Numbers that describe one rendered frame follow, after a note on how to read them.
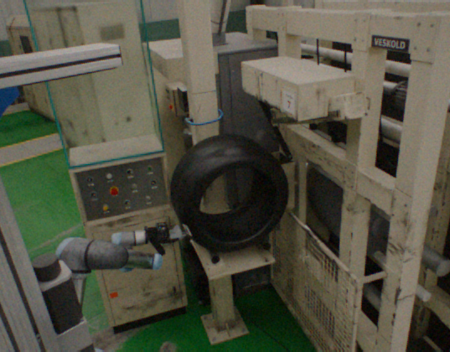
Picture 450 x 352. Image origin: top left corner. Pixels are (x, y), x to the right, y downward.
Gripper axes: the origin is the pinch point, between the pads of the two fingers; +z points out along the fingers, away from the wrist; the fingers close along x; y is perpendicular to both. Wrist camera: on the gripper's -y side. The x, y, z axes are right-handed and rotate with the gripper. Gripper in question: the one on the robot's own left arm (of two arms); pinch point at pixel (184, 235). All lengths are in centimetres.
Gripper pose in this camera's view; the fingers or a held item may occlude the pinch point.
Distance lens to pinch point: 204.7
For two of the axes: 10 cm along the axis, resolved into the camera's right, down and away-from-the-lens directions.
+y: 0.4, -9.2, -4.0
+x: -3.1, -3.9, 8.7
